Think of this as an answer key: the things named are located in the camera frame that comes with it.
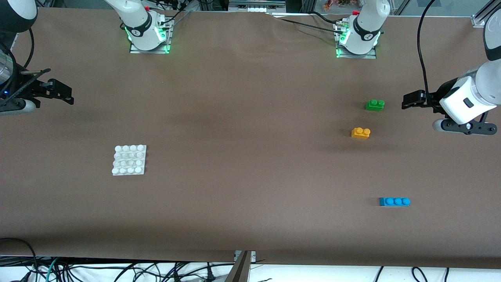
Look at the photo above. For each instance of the green two-stud block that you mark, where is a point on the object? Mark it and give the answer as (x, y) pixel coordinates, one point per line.
(374, 105)

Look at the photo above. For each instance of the dark slanted beam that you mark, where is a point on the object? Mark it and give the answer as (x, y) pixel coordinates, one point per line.
(238, 272)

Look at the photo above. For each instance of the yellow two-stud block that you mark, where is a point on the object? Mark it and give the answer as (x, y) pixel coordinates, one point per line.
(360, 134)

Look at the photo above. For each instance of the blue three-stud block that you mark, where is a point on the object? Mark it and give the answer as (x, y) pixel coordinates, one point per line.
(393, 202)

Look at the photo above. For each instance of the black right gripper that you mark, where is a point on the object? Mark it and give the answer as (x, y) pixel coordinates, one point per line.
(31, 89)

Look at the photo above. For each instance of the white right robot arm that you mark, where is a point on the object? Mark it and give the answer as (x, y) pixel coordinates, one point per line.
(137, 23)

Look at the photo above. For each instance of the brown table cover sheet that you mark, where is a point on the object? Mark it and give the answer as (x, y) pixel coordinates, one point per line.
(235, 117)

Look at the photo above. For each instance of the grey metal frame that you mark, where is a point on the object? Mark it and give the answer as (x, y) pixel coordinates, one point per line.
(235, 4)

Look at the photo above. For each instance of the white studded base plate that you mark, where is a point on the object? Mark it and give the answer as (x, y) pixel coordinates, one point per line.
(129, 160)

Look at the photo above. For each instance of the colourful object pile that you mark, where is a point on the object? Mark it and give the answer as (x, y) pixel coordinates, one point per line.
(332, 4)

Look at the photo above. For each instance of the aluminium frame profile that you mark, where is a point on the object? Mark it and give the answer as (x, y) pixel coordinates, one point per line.
(483, 15)

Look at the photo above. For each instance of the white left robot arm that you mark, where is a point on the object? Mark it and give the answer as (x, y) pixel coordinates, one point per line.
(368, 31)

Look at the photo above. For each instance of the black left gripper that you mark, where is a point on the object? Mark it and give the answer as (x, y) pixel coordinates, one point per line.
(433, 98)

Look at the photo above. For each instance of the small metal bracket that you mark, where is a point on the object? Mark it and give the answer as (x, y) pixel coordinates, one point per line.
(253, 256)

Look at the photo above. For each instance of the small white studded strip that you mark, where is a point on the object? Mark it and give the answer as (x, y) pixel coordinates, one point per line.
(257, 9)

